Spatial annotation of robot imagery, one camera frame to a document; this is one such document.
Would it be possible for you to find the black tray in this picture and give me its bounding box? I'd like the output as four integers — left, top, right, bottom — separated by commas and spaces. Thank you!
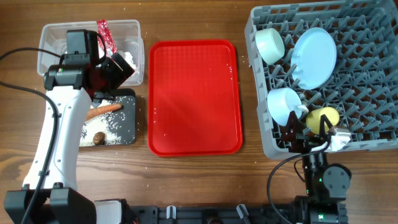
77, 88, 137, 147

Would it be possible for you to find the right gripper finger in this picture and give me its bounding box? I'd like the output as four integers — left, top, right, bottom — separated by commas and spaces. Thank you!
319, 114, 333, 139
281, 111, 299, 142

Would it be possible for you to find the red serving tray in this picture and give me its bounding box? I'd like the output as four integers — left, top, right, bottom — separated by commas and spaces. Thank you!
147, 39, 243, 157

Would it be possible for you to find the white napkin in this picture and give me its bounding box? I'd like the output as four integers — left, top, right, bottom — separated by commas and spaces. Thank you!
118, 50, 137, 70

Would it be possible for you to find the light blue plate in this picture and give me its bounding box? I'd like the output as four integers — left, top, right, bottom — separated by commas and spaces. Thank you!
290, 27, 337, 90

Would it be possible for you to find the grey dishwasher rack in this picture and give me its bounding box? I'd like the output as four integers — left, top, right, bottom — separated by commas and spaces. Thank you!
244, 0, 397, 159

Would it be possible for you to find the orange carrot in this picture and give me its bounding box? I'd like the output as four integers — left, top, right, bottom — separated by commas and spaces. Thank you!
85, 103, 122, 121

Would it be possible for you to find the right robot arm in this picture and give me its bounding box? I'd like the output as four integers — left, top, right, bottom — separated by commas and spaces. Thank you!
282, 112, 352, 223

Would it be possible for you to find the white plastic spoon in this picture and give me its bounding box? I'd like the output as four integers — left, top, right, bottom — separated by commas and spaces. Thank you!
294, 105, 309, 113

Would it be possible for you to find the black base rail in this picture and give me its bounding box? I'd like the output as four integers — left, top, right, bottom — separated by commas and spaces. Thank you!
93, 204, 348, 224

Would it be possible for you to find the light blue bowl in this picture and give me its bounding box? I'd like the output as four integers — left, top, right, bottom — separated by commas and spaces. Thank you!
267, 88, 303, 126

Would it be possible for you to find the brown mushroom piece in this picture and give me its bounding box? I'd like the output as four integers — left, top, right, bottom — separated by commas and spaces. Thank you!
93, 132, 106, 146

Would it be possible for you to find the green bowl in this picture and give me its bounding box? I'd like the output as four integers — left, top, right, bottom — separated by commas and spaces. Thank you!
255, 28, 285, 65

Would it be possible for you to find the white rice pile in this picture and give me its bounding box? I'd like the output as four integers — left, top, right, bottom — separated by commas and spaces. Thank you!
80, 95, 136, 147

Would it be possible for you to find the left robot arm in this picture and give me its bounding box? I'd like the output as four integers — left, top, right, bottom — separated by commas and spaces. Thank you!
4, 29, 139, 223

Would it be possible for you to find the red snack wrapper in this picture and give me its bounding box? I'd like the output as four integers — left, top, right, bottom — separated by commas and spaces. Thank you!
96, 19, 118, 57

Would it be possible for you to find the clear plastic bin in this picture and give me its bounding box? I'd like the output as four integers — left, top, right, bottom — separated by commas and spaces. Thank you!
39, 19, 145, 86

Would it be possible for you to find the yellow cup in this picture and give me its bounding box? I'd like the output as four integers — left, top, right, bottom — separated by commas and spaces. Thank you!
305, 106, 341, 135

